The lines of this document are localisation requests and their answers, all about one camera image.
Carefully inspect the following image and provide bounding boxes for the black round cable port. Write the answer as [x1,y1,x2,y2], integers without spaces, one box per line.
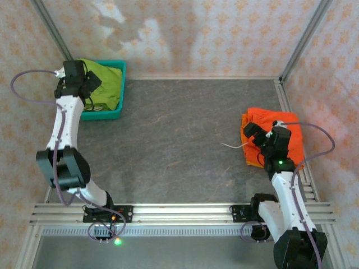
[251,224,271,242]

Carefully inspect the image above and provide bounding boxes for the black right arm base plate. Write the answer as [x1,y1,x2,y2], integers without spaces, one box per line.
[229,205,255,224]

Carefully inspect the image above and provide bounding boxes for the teal plastic basket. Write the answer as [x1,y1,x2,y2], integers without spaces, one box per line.
[77,59,127,122]

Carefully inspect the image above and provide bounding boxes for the aluminium mounting rail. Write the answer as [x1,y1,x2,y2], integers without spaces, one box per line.
[29,203,336,225]

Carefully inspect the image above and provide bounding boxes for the lime green shorts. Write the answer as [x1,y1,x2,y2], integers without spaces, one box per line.
[77,58,123,112]

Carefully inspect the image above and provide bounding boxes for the aluminium frame post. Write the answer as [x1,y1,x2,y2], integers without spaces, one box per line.
[30,0,75,61]
[279,0,334,84]

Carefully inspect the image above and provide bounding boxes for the red-orange shorts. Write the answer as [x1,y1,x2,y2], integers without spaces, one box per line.
[240,107,306,170]

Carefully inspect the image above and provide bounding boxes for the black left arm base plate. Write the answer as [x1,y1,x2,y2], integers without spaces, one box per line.
[82,205,134,224]

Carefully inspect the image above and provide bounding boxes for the aluminium table edge rail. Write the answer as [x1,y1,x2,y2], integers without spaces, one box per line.
[274,78,320,203]
[43,186,56,204]
[125,75,281,81]

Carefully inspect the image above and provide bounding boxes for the aluminium frame leg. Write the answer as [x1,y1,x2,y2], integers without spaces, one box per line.
[321,224,353,269]
[15,224,43,269]

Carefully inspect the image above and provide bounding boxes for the grey slotted cable duct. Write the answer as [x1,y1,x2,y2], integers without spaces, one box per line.
[42,225,253,236]

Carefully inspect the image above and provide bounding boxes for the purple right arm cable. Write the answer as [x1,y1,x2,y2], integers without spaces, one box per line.
[240,122,336,269]

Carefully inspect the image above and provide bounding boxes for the controller box with green light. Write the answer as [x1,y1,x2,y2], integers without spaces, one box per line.
[94,225,123,247]

